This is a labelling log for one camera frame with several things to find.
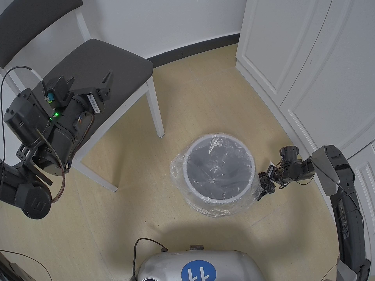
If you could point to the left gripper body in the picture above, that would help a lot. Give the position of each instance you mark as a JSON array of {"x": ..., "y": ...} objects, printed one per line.
[{"x": 77, "y": 113}]

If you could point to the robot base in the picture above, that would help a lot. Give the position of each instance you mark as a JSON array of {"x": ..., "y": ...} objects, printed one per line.
[{"x": 199, "y": 265}]

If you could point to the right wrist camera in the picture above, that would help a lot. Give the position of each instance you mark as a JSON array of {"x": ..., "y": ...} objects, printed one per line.
[{"x": 290, "y": 154}]

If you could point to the white wardrobe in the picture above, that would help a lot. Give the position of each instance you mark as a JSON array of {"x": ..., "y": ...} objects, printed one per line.
[{"x": 307, "y": 54}]

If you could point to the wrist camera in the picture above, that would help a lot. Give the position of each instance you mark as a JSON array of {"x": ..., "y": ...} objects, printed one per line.
[
  {"x": 290, "y": 154},
  {"x": 57, "y": 91}
]

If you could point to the clear plastic bag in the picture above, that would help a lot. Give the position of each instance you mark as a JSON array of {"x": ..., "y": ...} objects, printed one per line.
[{"x": 181, "y": 168}]

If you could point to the black plastic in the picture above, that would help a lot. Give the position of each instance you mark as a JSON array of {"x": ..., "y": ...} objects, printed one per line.
[{"x": 267, "y": 187}]

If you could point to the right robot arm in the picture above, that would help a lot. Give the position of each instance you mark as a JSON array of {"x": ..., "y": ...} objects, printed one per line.
[{"x": 348, "y": 215}]

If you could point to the white trash bin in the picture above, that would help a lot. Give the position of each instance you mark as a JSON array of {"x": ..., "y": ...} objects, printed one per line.
[{"x": 218, "y": 196}]

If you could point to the grey and white chair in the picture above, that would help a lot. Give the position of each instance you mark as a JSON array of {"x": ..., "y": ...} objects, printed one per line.
[{"x": 93, "y": 60}]

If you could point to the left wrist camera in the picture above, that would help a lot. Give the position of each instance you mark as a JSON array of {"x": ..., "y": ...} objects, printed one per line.
[{"x": 57, "y": 91}]

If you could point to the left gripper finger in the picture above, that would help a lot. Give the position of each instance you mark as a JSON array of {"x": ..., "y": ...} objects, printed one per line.
[
  {"x": 106, "y": 89},
  {"x": 71, "y": 84}
]

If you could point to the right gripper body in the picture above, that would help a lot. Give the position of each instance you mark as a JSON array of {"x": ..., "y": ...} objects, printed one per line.
[{"x": 279, "y": 177}]

